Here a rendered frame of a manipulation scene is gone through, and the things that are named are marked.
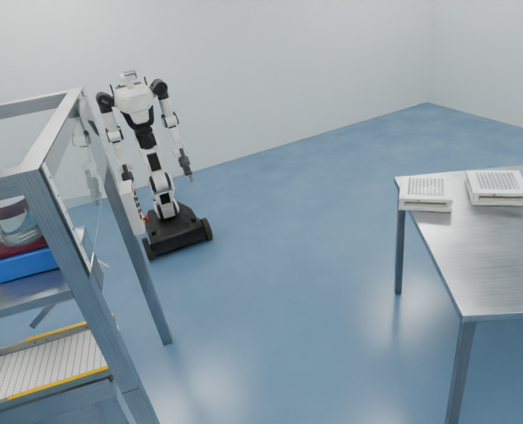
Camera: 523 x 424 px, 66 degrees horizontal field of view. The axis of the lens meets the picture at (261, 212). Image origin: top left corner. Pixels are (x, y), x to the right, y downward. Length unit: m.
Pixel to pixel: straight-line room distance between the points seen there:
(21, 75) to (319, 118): 3.44
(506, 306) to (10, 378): 1.80
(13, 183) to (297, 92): 4.50
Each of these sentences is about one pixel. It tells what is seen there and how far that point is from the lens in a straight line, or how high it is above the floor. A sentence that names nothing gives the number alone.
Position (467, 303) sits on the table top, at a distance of 1.67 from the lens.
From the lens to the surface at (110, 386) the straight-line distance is 1.67.
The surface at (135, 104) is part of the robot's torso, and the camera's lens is 3.29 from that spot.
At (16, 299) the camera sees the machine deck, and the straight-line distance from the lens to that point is 1.38.
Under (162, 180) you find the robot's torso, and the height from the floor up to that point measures 0.64.
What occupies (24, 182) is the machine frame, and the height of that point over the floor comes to 1.62.
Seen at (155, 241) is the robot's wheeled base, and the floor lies 0.18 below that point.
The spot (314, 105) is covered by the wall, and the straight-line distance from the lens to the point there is 5.52.
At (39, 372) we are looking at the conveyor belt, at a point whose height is 0.83.
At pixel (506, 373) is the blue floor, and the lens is 2.63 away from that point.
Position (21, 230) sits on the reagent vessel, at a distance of 1.41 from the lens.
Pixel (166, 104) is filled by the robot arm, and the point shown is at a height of 1.19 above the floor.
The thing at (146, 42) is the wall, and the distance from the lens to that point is 4.70.
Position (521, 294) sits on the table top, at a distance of 1.76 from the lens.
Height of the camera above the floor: 1.97
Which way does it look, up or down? 30 degrees down
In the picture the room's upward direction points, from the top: 9 degrees counter-clockwise
